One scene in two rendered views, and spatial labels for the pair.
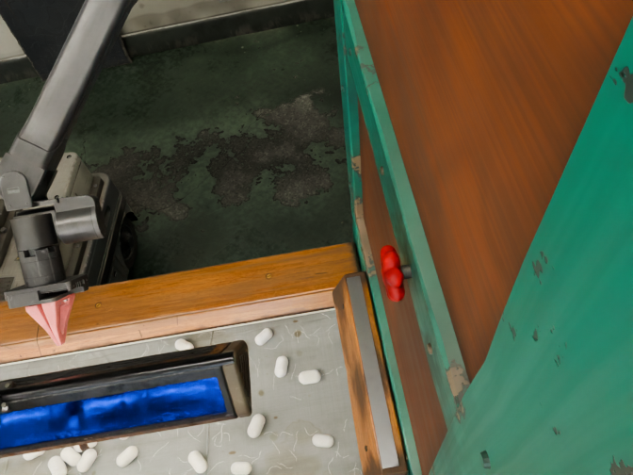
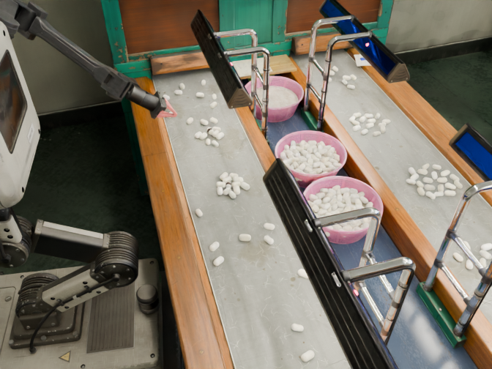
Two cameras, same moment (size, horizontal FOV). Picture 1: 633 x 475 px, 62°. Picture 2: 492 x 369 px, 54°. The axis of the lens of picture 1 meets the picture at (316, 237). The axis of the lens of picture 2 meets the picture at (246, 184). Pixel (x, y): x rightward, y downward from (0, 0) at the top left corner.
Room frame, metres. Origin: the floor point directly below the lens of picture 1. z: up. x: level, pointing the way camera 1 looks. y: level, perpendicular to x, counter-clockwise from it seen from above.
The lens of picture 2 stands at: (0.58, 1.96, 1.90)
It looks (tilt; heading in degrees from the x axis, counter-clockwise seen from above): 42 degrees down; 253
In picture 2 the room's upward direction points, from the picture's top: straight up
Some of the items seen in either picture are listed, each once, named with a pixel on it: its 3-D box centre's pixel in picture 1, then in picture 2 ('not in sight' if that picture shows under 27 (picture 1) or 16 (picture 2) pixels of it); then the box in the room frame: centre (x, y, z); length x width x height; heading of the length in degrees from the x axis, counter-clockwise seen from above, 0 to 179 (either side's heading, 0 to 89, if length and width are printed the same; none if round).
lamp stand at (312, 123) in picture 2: not in sight; (335, 78); (-0.28, 0.42, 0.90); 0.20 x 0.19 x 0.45; 89
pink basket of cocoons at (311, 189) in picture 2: not in sight; (340, 212); (-0.06, 0.96, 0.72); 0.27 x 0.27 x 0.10
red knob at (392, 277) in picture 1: (396, 274); not in sight; (0.18, -0.05, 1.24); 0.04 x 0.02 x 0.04; 179
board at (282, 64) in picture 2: not in sight; (258, 66); (-0.08, 0.03, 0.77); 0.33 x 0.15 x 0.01; 179
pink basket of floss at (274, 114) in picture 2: not in sight; (272, 100); (-0.08, 0.24, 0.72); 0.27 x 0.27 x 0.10
